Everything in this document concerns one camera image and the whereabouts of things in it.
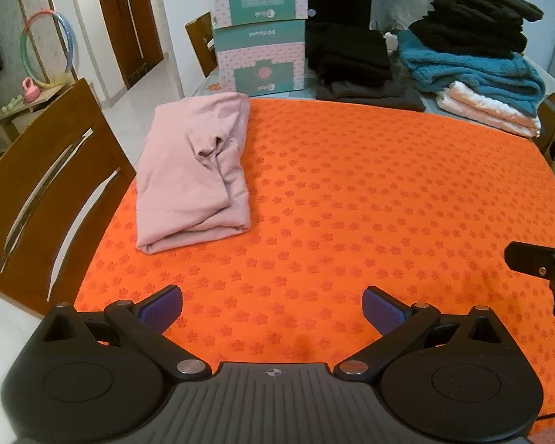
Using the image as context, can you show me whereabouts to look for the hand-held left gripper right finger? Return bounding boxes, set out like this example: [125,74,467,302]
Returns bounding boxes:
[334,287,503,384]

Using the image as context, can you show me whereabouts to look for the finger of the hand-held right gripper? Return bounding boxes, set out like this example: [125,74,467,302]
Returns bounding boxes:
[504,242,555,320]

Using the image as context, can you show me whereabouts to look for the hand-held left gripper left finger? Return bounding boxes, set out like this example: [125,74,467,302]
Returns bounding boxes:
[37,285,212,383]

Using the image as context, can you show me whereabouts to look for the pink shirt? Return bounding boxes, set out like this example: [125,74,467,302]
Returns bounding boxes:
[135,92,252,255]

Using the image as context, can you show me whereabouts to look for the stack of dark folded clothes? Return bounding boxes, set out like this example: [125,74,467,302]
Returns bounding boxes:
[408,0,544,58]

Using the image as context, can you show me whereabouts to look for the folded black clothes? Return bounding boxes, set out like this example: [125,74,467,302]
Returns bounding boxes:
[305,24,393,88]

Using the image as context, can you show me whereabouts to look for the orange patterned table mat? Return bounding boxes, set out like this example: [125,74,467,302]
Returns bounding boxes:
[71,96,555,426]

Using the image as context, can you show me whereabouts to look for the folded white pink towels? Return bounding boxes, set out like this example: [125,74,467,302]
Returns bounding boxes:
[435,81,542,138]

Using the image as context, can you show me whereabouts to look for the folded teal knitted sweater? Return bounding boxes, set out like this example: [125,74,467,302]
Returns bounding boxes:
[398,30,546,117]

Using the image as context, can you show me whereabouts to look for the folded dark grey garment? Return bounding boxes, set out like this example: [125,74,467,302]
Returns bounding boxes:
[314,67,426,112]

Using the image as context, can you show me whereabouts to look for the low beige cabinet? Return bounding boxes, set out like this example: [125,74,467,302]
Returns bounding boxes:
[0,81,77,144]

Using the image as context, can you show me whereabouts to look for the brown wooden door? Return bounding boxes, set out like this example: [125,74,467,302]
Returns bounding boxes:
[91,0,165,91]

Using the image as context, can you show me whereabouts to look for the multicolour hula hoop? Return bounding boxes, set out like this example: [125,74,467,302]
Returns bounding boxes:
[22,8,73,90]

